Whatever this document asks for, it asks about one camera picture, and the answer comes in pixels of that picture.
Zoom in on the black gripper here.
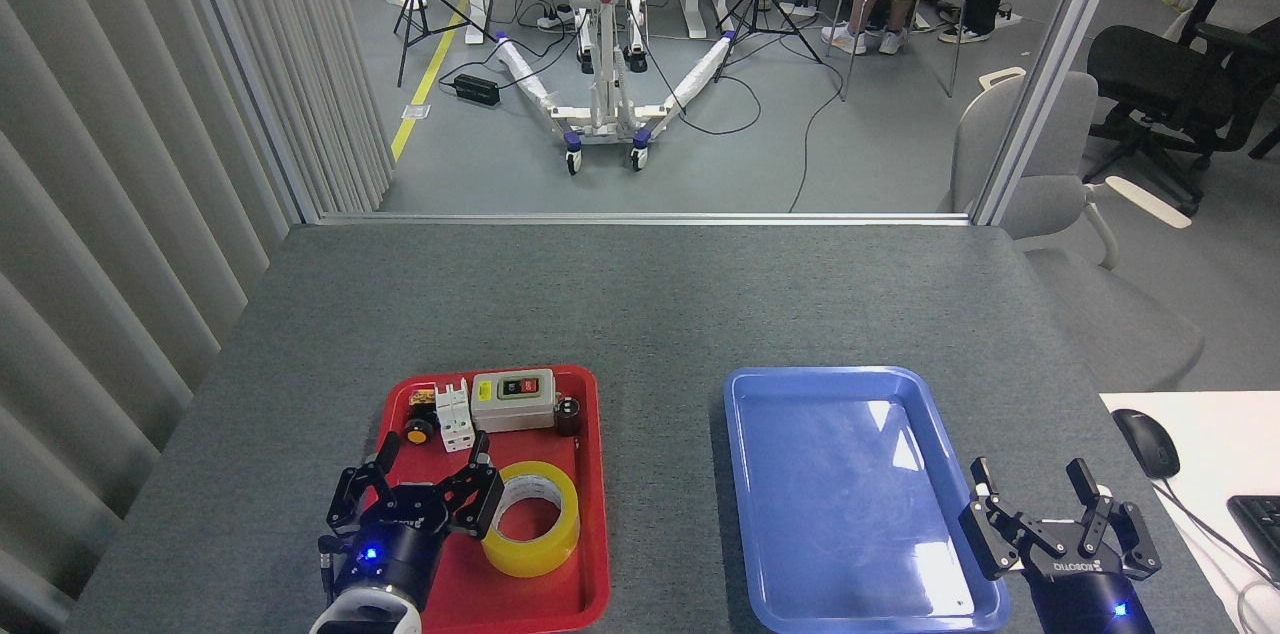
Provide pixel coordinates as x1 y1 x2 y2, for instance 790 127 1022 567
327 431 504 612
958 457 1163 634

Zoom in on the red plastic tray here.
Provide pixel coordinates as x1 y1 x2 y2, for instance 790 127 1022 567
335 364 611 634

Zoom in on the silver frame post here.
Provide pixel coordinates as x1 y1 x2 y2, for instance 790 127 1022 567
970 0 1141 227

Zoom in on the grey push button switch box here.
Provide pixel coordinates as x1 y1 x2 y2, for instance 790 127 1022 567
470 369 557 433

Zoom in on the silver frame rail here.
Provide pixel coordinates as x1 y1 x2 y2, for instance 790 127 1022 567
318 211 973 227

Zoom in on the black mouse cable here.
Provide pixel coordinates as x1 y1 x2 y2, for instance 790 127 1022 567
1150 476 1280 590

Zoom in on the yellow tape roll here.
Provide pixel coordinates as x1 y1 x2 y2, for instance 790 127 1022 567
482 460 581 578

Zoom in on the black power adapter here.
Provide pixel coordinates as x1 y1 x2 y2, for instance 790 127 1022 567
453 73 501 108

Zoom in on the black keyboard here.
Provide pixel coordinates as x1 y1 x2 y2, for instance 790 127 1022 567
1227 494 1280 583

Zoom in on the blue plastic tray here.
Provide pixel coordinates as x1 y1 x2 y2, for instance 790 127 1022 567
723 366 1011 634

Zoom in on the grey office chair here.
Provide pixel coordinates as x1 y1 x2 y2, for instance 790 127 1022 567
938 67 1206 393

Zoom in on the white circuit breaker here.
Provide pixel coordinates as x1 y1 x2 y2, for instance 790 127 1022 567
434 379 475 453

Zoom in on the white desk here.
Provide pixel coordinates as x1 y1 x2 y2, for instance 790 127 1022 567
1100 391 1280 634

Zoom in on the black office chair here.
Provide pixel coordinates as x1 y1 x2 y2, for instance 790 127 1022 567
1085 0 1280 215

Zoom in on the black computer mouse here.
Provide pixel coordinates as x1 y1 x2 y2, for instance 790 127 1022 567
1112 408 1181 480

